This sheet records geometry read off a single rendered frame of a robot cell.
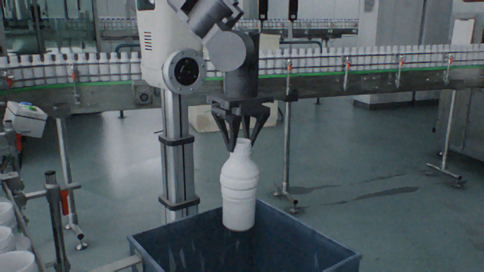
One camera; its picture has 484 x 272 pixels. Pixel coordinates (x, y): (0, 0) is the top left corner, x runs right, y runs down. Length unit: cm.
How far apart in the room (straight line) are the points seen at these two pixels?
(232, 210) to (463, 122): 376
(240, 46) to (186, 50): 81
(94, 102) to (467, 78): 285
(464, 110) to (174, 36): 339
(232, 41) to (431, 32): 666
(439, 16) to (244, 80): 668
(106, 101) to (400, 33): 511
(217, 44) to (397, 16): 622
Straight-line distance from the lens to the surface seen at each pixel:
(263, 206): 95
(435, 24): 723
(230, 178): 70
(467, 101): 431
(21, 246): 49
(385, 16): 663
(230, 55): 59
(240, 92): 66
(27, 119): 125
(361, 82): 314
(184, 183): 155
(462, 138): 438
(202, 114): 506
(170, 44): 137
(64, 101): 259
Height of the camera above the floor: 135
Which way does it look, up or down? 16 degrees down
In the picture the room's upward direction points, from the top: straight up
